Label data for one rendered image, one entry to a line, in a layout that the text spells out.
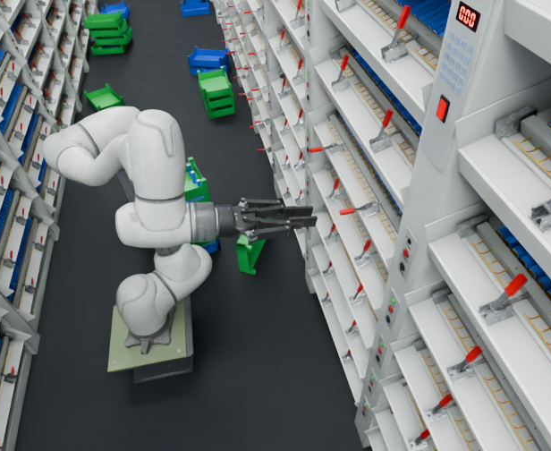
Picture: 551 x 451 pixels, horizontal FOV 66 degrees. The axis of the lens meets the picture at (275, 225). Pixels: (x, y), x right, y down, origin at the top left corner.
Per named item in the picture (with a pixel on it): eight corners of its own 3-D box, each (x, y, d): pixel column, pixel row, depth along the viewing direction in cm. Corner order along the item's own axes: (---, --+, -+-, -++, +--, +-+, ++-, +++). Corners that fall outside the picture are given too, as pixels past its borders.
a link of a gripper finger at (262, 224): (242, 215, 96) (242, 218, 95) (291, 217, 98) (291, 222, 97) (241, 226, 99) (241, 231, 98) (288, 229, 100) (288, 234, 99)
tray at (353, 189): (392, 281, 98) (385, 259, 91) (317, 136, 139) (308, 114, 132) (476, 246, 95) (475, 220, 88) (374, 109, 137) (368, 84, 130)
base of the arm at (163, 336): (122, 357, 162) (117, 350, 158) (132, 308, 178) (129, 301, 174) (169, 354, 162) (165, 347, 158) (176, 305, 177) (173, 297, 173)
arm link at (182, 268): (161, 294, 175) (202, 264, 185) (181, 310, 164) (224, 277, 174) (64, 121, 133) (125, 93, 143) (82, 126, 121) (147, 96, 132)
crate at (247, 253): (240, 271, 215) (254, 275, 213) (235, 245, 200) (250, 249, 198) (259, 230, 234) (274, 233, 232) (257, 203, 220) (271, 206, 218)
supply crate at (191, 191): (146, 216, 189) (140, 202, 183) (135, 189, 202) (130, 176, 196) (208, 192, 197) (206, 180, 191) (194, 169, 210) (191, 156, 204)
